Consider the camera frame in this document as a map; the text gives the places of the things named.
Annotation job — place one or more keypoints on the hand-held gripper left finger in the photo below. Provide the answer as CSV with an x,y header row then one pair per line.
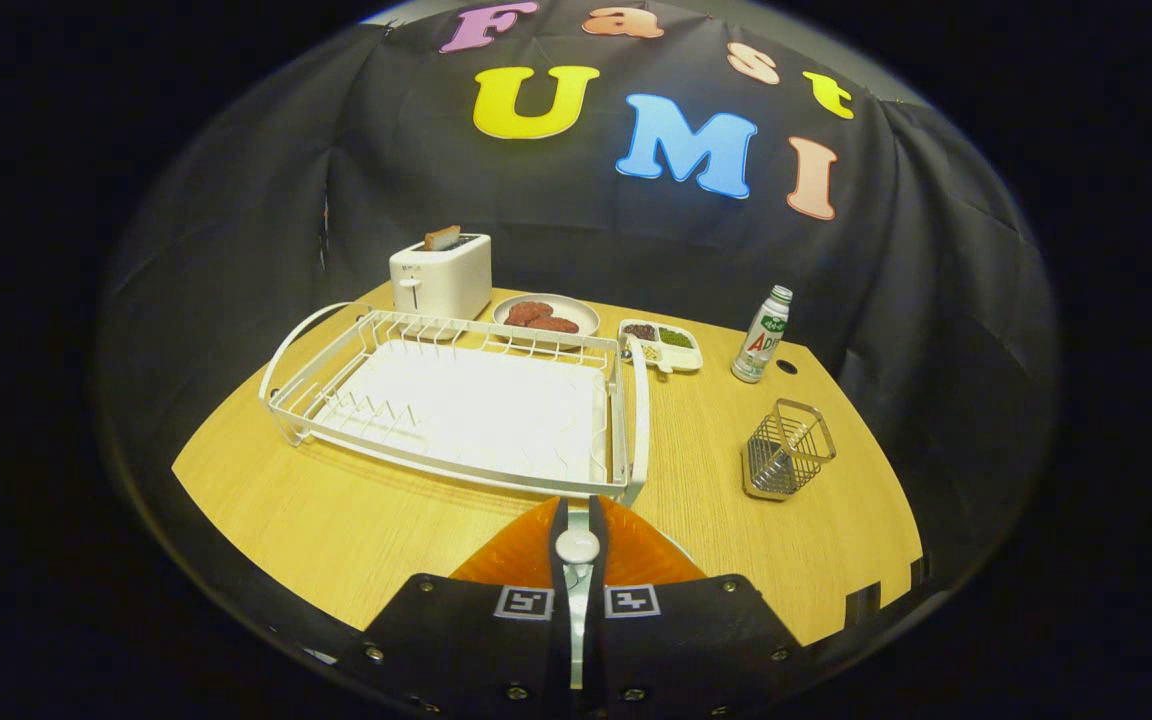
x,y
559,515

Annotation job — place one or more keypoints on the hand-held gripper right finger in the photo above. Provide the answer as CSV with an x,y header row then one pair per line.
x,y
596,515

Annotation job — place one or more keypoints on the white divided dish with beans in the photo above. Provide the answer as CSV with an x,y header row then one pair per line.
x,y
666,358

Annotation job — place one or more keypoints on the beige plate with meat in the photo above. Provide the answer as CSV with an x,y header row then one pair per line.
x,y
584,312

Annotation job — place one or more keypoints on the reddish meat patty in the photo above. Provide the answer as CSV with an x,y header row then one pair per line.
x,y
528,312
556,325

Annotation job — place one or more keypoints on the white green drink bottle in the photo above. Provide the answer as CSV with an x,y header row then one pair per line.
x,y
761,340

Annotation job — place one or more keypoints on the white toaster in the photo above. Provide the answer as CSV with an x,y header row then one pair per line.
x,y
446,280

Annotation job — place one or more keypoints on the brown toast slice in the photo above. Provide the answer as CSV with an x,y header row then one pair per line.
x,y
442,238

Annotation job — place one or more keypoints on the black backdrop cloth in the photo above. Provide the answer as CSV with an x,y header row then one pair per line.
x,y
936,250

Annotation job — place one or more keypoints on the black table edge bracket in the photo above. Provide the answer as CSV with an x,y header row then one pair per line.
x,y
919,570
863,603

